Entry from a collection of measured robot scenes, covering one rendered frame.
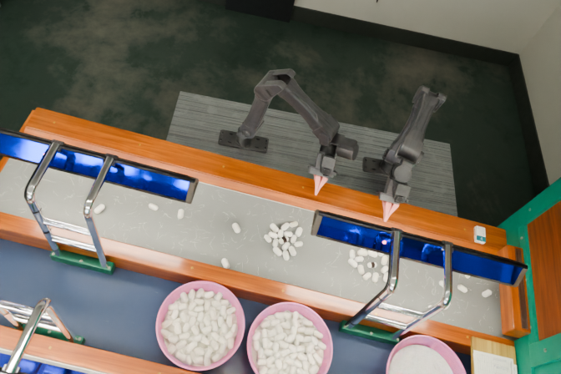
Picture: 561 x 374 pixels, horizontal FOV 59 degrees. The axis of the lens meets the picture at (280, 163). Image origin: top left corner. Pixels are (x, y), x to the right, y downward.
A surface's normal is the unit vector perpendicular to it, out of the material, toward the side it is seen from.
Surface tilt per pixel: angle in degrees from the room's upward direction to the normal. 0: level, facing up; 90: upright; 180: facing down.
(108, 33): 0
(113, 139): 0
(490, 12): 90
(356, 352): 0
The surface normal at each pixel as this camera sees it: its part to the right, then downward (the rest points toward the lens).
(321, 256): 0.18, -0.53
